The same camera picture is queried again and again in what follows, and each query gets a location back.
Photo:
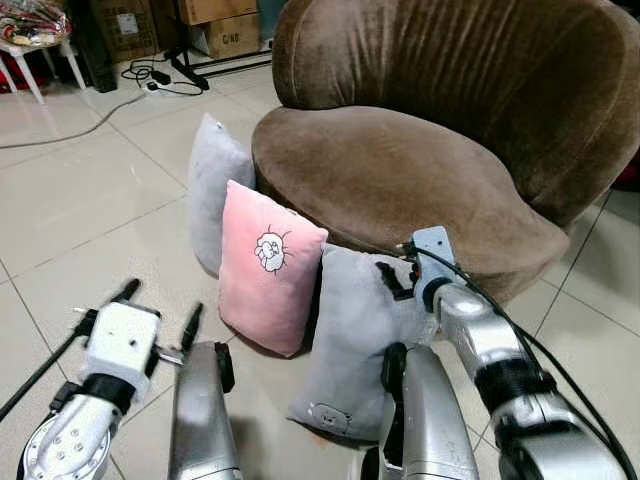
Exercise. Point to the silver robot leg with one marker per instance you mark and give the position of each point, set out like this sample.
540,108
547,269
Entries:
430,420
200,420

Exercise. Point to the plain grey pillow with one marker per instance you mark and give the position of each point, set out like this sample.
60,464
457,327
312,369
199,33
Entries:
218,180

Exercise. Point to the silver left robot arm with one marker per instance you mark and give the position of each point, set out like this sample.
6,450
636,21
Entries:
70,440

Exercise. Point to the silver left robot leg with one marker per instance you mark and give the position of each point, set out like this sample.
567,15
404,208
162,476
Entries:
200,420

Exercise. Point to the lettered brown cardboard box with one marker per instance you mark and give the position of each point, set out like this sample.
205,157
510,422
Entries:
235,38

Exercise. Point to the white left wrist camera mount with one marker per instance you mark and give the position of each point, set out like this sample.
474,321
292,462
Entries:
122,338

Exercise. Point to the black stand base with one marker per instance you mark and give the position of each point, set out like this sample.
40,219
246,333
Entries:
190,72

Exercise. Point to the clear bag of snacks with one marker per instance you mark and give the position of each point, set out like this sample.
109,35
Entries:
30,20

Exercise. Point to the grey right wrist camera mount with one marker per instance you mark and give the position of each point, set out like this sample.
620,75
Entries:
435,252

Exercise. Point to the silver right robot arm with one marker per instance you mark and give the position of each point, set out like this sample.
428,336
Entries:
520,395

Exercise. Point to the pink pillow with cartoon print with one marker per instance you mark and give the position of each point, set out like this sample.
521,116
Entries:
265,290

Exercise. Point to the plain brown cardboard box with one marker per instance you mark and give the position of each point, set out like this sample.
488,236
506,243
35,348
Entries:
215,10

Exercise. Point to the silver right robot leg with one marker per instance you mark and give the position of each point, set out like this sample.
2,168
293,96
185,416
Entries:
430,420

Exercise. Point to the brown velvet sofa chair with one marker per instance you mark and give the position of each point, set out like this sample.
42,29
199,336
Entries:
450,110

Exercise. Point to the white power strip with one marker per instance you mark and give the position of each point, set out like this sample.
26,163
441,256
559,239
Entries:
158,86

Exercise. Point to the dark printed cardboard box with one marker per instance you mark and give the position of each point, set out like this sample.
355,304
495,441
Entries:
125,30

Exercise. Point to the small white table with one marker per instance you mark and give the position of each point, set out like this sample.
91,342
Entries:
30,62

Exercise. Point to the grey pillow with bear patch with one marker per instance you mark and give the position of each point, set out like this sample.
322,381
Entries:
350,340

